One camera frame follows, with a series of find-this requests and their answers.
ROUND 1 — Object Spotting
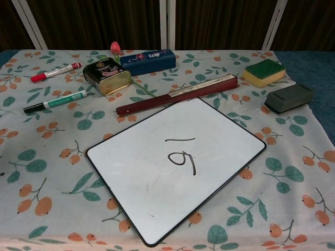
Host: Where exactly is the white slanted frame post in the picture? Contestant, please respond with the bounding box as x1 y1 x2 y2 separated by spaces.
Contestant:
261 0 285 51
12 0 48 50

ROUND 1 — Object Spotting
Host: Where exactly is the white whiteboard with black rim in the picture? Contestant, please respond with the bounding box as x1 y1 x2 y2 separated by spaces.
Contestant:
85 97 267 248

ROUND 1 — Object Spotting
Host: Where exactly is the red marker pen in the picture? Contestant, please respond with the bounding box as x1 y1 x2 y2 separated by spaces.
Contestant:
30 61 82 83

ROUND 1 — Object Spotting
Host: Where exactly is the dark pleated curtain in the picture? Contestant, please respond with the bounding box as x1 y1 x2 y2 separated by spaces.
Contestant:
0 0 335 52

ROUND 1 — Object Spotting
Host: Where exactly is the white vertical frame post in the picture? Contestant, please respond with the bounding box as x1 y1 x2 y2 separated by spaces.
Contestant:
159 0 176 50

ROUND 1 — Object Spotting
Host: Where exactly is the blue patterned rectangular box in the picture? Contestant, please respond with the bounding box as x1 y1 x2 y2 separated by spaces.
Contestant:
119 48 176 77

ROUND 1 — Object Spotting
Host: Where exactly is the pink artificial tulip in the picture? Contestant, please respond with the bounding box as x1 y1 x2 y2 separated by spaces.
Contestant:
110 41 158 99

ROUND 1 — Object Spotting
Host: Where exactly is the black and gold tin can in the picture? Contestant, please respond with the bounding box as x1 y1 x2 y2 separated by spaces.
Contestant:
82 56 132 96

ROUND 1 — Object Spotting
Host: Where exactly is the green marker pen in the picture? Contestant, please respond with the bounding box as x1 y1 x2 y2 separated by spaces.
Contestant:
23 89 88 115

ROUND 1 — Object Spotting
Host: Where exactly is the floral print tablecloth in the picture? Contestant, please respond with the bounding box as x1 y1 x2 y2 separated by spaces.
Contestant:
0 49 335 251

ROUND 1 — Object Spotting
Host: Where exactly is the black whiteboard eraser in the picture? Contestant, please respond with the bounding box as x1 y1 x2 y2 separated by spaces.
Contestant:
264 84 316 115

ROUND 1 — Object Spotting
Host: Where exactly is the green and yellow sponge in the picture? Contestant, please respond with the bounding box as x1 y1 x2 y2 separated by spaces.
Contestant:
242 59 286 88

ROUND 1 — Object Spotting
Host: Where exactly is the dark red folded fan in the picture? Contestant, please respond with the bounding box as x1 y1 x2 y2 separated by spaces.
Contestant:
115 74 239 117

